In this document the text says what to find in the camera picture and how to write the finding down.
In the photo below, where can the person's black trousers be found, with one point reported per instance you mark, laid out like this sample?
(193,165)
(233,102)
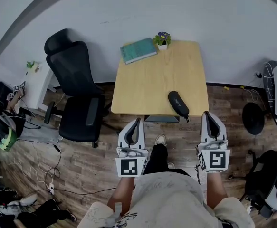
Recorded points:
(158,158)

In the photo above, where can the person's right white shoe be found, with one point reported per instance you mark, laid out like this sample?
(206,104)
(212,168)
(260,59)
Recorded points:
(171,165)

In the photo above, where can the person's white shoe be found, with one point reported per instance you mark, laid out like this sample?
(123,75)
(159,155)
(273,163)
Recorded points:
(160,140)
(171,165)

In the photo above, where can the teal book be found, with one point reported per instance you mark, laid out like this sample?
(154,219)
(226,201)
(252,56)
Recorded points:
(138,51)

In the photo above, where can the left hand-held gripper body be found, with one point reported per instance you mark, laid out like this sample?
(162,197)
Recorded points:
(128,166)

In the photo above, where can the person's left white shoe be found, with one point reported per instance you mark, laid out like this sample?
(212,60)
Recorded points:
(160,140)

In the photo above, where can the white power strip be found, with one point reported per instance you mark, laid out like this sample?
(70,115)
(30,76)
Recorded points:
(50,188)

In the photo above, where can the small green plant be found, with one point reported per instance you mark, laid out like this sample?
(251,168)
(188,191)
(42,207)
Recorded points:
(30,64)

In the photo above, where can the black glasses case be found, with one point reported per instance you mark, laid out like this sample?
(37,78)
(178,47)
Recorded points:
(177,102)

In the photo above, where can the potted plant in white pot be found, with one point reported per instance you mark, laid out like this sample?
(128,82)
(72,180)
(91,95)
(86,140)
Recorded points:
(162,38)

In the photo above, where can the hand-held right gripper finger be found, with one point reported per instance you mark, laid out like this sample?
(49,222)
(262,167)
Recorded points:
(203,132)
(222,133)

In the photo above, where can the black office chair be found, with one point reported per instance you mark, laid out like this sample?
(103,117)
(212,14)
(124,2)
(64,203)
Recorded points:
(257,182)
(79,120)

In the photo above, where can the person's left forearm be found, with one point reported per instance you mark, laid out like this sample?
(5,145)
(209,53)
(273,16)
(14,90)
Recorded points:
(122,193)

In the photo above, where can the black wall plug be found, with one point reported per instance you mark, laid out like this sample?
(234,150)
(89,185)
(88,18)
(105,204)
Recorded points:
(258,75)

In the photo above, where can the person's beige printed shirt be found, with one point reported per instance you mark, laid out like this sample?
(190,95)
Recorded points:
(169,198)

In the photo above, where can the light wooden pedestal table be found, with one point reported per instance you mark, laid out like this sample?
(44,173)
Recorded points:
(152,84)

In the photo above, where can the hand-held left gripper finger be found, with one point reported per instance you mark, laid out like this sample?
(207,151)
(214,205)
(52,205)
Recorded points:
(122,135)
(141,139)

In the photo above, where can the white desk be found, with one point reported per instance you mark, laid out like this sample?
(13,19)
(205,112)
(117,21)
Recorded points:
(37,89)

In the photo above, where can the white black rounded device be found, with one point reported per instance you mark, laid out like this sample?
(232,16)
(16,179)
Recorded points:
(273,198)

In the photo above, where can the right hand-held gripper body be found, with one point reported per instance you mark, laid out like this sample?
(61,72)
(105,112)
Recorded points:
(216,159)

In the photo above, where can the person's right forearm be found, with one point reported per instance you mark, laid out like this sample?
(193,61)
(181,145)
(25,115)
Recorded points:
(215,189)

